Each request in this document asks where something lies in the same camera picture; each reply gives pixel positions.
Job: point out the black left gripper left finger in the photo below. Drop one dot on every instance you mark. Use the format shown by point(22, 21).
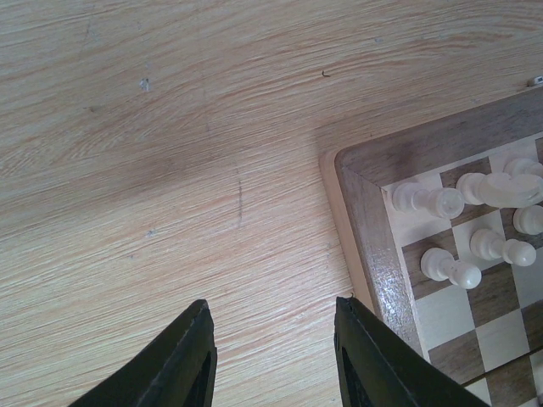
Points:
point(178, 368)

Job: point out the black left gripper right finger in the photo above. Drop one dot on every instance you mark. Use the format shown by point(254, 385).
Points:
point(377, 368)

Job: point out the wooden chessboard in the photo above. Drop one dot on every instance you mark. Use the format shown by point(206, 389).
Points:
point(487, 339)

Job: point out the white chess pawn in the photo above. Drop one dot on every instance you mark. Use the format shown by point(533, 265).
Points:
point(490, 245)
point(529, 220)
point(439, 265)

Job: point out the white rook piece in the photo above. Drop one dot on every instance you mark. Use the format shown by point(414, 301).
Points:
point(443, 202)

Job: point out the white knight piece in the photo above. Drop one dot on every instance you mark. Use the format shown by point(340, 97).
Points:
point(500, 190)

